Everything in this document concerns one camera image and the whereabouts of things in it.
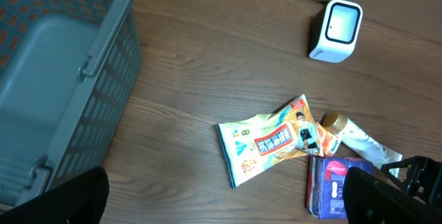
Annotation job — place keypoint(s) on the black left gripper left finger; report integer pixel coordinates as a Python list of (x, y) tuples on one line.
[(81, 200)]

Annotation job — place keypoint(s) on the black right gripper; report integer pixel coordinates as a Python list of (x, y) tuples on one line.
[(422, 179)]

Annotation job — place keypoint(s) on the grey plastic mesh basket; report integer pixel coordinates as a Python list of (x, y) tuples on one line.
[(67, 70)]

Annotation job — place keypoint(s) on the white barcode scanner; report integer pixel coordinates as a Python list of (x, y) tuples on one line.
[(334, 31)]

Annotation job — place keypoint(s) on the small orange snack packet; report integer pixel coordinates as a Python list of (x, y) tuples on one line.
[(329, 143)]

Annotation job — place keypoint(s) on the white tube gold cap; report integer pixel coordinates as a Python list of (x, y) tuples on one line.
[(359, 141)]

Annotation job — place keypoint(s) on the red purple pad pack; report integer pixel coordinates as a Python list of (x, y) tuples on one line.
[(325, 185)]

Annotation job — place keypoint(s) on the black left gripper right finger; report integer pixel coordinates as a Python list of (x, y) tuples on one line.
[(370, 200)]

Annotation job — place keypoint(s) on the yellow wet wipes pack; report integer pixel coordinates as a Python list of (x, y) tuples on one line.
[(252, 146)]

